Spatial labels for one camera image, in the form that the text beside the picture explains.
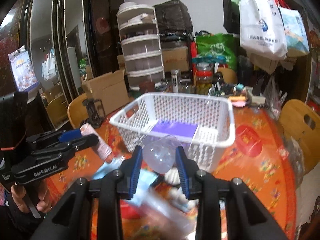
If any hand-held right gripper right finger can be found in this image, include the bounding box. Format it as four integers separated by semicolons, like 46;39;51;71
175;146;288;240

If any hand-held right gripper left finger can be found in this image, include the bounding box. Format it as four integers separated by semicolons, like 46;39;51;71
30;145;143;240

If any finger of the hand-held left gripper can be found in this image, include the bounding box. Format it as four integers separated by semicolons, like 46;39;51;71
26;129;83;145
30;134;99;164

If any white plush toy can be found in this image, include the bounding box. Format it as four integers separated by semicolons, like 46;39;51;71
164;169;195;213

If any blue striped cloth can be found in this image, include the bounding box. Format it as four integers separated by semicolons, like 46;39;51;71
96;155;160;200

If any pink towel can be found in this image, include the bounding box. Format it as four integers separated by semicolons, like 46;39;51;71
80;123;113;163

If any white perforated plastic basket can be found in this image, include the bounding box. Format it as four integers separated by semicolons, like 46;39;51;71
109;92;236;173

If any person's left hand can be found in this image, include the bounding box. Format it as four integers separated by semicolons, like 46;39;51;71
11;182;52;214

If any wooden chair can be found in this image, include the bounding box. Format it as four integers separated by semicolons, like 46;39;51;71
67;92;108;129
279;99;320;173

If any black folding stand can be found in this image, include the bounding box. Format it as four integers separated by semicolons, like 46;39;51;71
82;98;104;128

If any purple sheet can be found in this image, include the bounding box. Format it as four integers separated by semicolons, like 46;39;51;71
150;120;199;139

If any clear plastic bag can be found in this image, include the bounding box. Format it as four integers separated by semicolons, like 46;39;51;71
125;187;195;240

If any open cardboard box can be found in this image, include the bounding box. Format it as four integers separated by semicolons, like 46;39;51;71
81;70;130;115

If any orange floral tablecloth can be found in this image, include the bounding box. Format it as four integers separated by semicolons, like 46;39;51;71
47;105;298;240

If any brown cup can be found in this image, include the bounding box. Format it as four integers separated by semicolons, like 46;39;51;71
139;81;155;94

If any small glass jar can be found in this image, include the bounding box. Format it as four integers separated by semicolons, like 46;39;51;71
180;79;193;94

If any glass pickle jar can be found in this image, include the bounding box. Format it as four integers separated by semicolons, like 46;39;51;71
194;64;214;95

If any dark mirrored wardrobe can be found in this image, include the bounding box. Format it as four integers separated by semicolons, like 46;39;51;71
0;0;125;130

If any white plastic drawer tower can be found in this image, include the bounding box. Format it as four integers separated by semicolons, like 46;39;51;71
116;4;165;92

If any closed cardboard box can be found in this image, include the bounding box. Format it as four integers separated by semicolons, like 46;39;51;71
161;46;192;73

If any green shopping bag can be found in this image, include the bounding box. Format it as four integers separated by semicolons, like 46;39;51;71
195;33;238;72

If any black storage bag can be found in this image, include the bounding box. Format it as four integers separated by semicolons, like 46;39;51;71
153;0;194;47

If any white tote bag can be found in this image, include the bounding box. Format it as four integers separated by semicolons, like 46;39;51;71
239;0;288;60

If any black hanging bag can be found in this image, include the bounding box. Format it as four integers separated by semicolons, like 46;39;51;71
222;0;242;34

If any blue printed tote bag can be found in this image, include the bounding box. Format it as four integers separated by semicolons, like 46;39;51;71
275;0;310;57

